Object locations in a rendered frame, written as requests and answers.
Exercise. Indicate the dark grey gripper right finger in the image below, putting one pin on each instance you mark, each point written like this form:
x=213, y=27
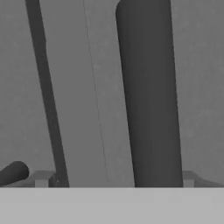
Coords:
x=188, y=179

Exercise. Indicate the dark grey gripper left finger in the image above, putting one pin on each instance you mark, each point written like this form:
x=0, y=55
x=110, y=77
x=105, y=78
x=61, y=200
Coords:
x=42, y=179

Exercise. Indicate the grey fridge door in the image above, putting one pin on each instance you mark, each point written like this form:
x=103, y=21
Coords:
x=201, y=87

